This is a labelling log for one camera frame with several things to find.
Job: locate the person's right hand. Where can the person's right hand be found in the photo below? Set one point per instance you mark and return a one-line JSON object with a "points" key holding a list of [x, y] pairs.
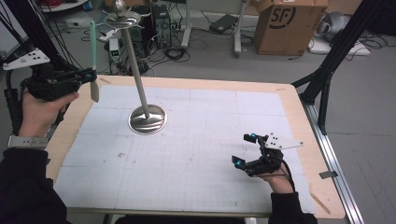
{"points": [[280, 183]]}

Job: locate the white flat board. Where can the white flat board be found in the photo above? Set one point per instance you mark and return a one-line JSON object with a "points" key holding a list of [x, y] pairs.
{"points": [[323, 48]]}

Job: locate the black computer tower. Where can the black computer tower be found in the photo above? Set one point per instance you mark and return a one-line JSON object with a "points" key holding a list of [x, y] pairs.
{"points": [[162, 26]]}

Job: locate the person's left hand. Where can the person's left hand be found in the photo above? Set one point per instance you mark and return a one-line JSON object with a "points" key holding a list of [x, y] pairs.
{"points": [[37, 116]]}

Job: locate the white box with green display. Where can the white box with green display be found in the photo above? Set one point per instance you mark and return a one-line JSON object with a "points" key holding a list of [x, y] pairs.
{"points": [[114, 49]]}

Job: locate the grey wrist watch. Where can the grey wrist watch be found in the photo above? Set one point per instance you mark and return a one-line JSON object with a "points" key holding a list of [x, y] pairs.
{"points": [[28, 142]]}

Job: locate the grey round appliance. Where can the grey round appliance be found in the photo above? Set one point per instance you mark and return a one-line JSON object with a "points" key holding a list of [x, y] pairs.
{"points": [[334, 25]]}

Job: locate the tall steel utensil stand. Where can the tall steel utensil stand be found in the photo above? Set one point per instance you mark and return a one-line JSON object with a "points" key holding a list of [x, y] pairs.
{"points": [[148, 119]]}

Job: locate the black metal frame strut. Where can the black metal frame strut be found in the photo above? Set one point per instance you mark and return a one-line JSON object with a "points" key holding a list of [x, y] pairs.
{"points": [[336, 53]]}

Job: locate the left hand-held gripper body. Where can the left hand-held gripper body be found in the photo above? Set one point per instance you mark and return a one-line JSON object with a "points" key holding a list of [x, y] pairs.
{"points": [[49, 84]]}

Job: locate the long tan tape strip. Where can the long tan tape strip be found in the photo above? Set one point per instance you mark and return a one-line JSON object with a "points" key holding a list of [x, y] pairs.
{"points": [[320, 202]]}

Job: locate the white metal stand leg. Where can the white metal stand leg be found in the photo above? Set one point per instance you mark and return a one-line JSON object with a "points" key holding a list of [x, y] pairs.
{"points": [[186, 28], [238, 37]]}

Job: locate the white grid mat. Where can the white grid mat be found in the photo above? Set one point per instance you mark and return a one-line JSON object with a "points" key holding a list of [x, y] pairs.
{"points": [[202, 155]]}

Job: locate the white round table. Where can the white round table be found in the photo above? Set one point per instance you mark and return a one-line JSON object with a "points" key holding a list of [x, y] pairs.
{"points": [[62, 6]]}

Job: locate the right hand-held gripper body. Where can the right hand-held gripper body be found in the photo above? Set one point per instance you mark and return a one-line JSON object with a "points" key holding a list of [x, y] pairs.
{"points": [[267, 165]]}

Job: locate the flat black device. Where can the flat black device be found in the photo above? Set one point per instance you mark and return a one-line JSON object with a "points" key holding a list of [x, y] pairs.
{"points": [[223, 23]]}

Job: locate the aluminium rail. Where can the aluminium rail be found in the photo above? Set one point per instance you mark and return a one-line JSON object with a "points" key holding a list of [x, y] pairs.
{"points": [[333, 161]]}

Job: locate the brown cardboard box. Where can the brown cardboard box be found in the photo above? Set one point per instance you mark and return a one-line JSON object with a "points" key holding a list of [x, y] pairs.
{"points": [[286, 28]]}

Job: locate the white power strip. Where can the white power strip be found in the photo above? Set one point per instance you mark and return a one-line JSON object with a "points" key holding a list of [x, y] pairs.
{"points": [[108, 35]]}

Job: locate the grey tape piece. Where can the grey tape piece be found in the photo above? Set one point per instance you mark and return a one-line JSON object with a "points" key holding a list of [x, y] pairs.
{"points": [[328, 174]]}

